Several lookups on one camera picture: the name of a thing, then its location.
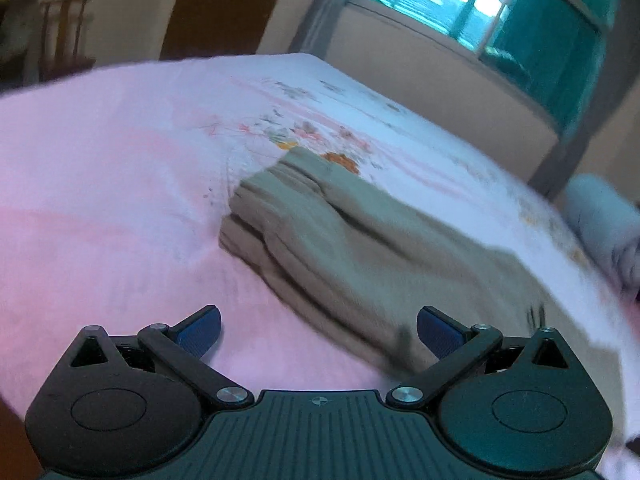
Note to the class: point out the bed with pink floral sheet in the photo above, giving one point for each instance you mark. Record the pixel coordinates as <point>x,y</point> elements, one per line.
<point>100,210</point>

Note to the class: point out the brown wooden door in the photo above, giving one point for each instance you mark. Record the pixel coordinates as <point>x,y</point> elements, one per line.
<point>215,10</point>

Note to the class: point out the grey-beige pants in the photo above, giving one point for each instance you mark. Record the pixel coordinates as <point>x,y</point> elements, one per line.
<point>375,260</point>

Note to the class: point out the window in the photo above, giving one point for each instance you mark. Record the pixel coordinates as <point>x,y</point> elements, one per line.
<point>550,50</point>

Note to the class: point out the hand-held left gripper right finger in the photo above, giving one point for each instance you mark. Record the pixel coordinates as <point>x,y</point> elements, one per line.
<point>440,334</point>

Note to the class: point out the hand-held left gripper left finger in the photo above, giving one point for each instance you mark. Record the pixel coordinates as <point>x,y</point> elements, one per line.
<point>200,334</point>

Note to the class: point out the wooden chair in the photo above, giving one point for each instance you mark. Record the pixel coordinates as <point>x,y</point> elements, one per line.
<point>65,62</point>

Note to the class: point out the rolled light blue quilt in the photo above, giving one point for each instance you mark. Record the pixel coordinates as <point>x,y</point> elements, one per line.
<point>600,225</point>

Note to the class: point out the grey curtain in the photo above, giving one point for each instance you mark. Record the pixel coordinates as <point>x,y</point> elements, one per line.
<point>325,10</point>
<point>575,150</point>

